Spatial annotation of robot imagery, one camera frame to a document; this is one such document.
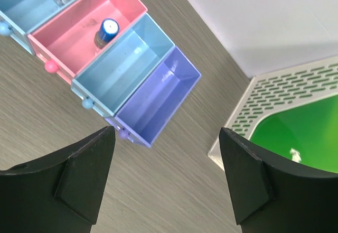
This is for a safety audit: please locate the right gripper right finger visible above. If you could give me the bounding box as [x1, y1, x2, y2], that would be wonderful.
[219, 128, 337, 232]

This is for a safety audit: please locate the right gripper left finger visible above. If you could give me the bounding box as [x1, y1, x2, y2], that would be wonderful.
[1, 126, 116, 232]

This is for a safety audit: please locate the purple drawer box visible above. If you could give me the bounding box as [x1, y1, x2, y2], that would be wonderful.
[106, 47, 201, 147]

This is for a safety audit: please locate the sky blue drawer box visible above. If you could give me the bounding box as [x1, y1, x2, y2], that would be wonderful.
[71, 13, 175, 118]

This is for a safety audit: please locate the pink drawer box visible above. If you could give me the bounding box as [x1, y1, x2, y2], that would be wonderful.
[28, 0, 148, 83]

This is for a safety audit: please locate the blue cap stamp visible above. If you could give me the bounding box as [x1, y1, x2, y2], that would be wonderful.
[94, 18, 120, 49]

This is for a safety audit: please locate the light blue drawer box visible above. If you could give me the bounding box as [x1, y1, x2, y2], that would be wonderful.
[1, 0, 76, 55]

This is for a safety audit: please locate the green folder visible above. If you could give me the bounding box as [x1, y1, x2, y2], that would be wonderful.
[250, 96, 337, 173]

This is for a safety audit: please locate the white file organizer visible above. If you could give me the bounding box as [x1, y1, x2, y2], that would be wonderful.
[207, 55, 338, 169]

